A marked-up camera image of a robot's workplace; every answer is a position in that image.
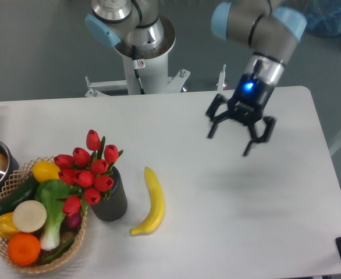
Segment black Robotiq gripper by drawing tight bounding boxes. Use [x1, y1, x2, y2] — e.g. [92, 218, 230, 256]
[205, 74, 277, 158]

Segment red tulip bouquet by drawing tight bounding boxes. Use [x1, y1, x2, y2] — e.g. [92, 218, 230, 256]
[54, 130, 123, 216]

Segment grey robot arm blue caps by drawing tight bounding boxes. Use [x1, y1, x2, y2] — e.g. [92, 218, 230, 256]
[85, 1, 307, 147]

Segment dark grey ribbed vase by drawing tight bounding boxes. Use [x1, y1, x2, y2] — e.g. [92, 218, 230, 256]
[91, 166, 127, 221]

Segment blue plastic bag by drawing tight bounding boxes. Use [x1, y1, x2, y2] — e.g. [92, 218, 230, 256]
[303, 1, 341, 38]

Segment yellow banana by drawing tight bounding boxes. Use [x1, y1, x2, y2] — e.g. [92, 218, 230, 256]
[129, 167, 165, 236]

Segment purple sweet potato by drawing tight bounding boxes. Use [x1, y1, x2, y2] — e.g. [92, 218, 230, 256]
[65, 212, 82, 229]

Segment yellow squash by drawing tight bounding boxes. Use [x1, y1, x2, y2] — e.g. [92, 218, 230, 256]
[32, 160, 60, 183]

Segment green bok choy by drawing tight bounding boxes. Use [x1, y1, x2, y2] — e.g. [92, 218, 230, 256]
[35, 179, 71, 251]

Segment green cucumber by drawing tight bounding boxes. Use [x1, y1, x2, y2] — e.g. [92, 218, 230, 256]
[0, 174, 40, 216]

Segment woven wicker basket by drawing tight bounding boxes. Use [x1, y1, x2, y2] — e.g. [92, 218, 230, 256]
[0, 157, 87, 274]

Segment dark green chili pepper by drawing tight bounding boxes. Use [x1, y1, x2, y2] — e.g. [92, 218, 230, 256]
[38, 238, 74, 265]

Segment orange fruit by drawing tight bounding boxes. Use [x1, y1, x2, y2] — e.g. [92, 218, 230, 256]
[7, 233, 41, 266]

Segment yellow bell pepper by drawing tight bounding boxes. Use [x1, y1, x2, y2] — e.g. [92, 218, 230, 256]
[0, 212, 21, 240]

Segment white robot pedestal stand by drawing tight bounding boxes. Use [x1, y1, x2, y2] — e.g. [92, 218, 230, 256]
[86, 15, 191, 95]

